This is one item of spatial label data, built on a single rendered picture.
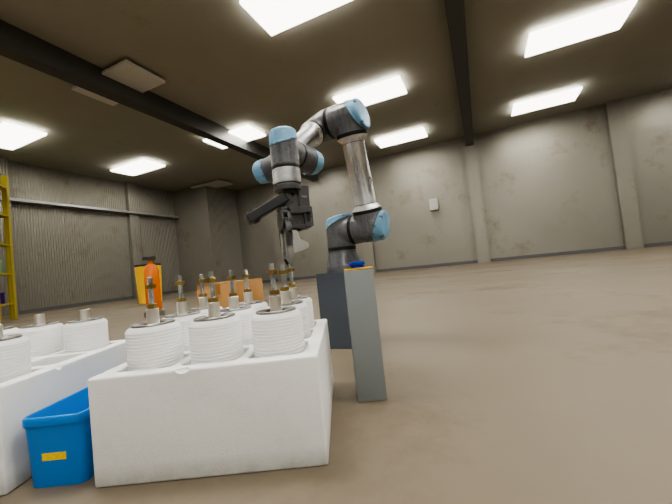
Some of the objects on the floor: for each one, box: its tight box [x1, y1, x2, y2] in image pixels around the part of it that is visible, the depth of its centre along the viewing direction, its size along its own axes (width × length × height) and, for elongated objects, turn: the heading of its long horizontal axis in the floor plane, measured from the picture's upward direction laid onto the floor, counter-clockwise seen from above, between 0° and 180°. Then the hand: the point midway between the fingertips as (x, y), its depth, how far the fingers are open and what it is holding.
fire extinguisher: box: [142, 256, 165, 318], centre depth 360 cm, size 27×27×63 cm
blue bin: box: [22, 387, 94, 488], centre depth 72 cm, size 30×11×12 cm
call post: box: [344, 268, 387, 402], centre depth 82 cm, size 7×7×31 cm
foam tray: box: [87, 319, 334, 488], centre depth 75 cm, size 39×39×18 cm
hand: (287, 261), depth 87 cm, fingers open, 3 cm apart
